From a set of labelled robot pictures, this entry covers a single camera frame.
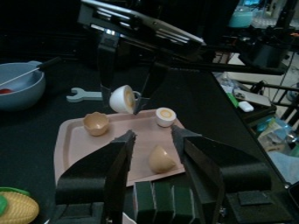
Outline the white stick with black handle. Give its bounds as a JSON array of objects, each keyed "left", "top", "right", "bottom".
[{"left": 0, "top": 56, "right": 63, "bottom": 88}]

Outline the teal bottle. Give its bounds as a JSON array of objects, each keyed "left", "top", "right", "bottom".
[{"left": 228, "top": 8, "right": 255, "bottom": 29}]

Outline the clear plastic bag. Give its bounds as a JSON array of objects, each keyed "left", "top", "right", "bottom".
[{"left": 256, "top": 115, "right": 299, "bottom": 153}]

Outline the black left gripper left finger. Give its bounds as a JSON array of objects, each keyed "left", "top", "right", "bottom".
[{"left": 53, "top": 129, "right": 137, "bottom": 224}]

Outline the beige cracked eggshell cup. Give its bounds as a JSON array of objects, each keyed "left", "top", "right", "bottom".
[{"left": 81, "top": 111, "right": 111, "bottom": 137}]

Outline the white flat device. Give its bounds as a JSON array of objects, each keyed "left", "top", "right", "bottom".
[{"left": 232, "top": 88, "right": 274, "bottom": 108}]

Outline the dark green striped box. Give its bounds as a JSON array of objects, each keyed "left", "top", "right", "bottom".
[{"left": 132, "top": 179, "right": 202, "bottom": 224}]

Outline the beige pointed eggshell half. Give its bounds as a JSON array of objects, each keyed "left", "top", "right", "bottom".
[{"left": 147, "top": 144, "right": 177, "bottom": 175}]

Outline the white egg half with yolk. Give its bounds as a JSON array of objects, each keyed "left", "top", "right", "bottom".
[{"left": 107, "top": 84, "right": 137, "bottom": 115}]

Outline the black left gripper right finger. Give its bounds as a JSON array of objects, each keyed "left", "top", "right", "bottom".
[{"left": 169, "top": 124, "right": 274, "bottom": 224}]

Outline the black frame bar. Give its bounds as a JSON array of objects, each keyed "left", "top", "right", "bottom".
[{"left": 167, "top": 60, "right": 286, "bottom": 76}]

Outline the yellow toy corn cob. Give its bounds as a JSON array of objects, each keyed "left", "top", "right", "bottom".
[{"left": 0, "top": 186, "right": 41, "bottom": 224}]

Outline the pink plastic tray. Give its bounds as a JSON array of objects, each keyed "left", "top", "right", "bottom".
[{"left": 52, "top": 108, "right": 187, "bottom": 187}]

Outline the black equipment with cables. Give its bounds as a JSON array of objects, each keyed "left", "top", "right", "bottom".
[{"left": 238, "top": 25, "right": 299, "bottom": 69}]

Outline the pale green toy wrench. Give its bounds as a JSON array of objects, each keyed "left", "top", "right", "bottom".
[{"left": 65, "top": 87, "right": 104, "bottom": 103}]

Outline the light blue bowl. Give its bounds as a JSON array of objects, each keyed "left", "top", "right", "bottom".
[{"left": 0, "top": 60, "right": 47, "bottom": 112}]

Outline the small white case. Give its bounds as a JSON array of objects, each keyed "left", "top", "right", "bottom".
[{"left": 238, "top": 101, "right": 255, "bottom": 113}]

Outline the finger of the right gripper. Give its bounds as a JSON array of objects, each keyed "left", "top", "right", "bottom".
[
  {"left": 132, "top": 61, "right": 172, "bottom": 116},
  {"left": 96, "top": 32, "right": 119, "bottom": 103}
]

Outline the small white egg half, yolk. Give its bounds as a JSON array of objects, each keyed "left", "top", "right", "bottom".
[{"left": 153, "top": 107, "right": 177, "bottom": 129}]

